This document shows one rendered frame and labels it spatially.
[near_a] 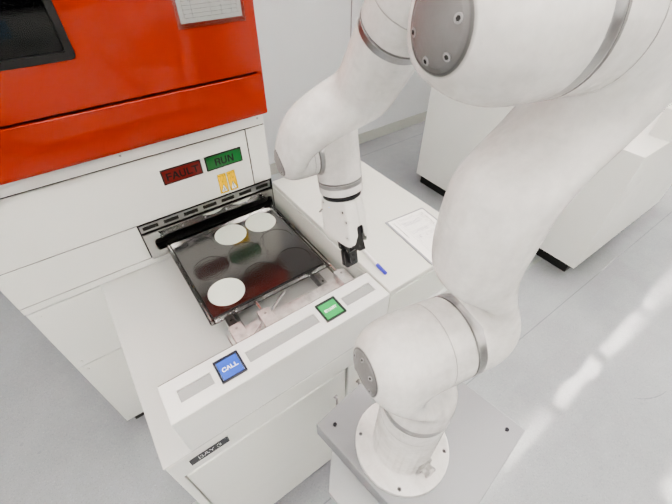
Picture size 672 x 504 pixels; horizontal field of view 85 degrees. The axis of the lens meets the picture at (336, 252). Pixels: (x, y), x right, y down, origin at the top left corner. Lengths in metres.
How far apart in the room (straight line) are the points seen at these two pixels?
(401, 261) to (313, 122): 0.56
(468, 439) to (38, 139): 1.12
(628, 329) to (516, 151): 2.27
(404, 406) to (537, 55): 0.39
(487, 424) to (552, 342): 1.40
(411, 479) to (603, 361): 1.67
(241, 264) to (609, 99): 0.96
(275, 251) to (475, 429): 0.70
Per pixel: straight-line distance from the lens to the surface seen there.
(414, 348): 0.46
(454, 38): 0.23
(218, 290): 1.07
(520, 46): 0.23
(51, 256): 1.26
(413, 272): 0.99
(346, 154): 0.66
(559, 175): 0.34
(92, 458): 2.02
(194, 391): 0.85
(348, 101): 0.53
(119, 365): 1.63
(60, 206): 1.18
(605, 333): 2.48
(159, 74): 1.04
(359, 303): 0.91
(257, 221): 1.26
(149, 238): 1.26
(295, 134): 0.57
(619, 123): 0.36
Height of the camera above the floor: 1.67
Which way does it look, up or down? 44 degrees down
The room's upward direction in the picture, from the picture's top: straight up
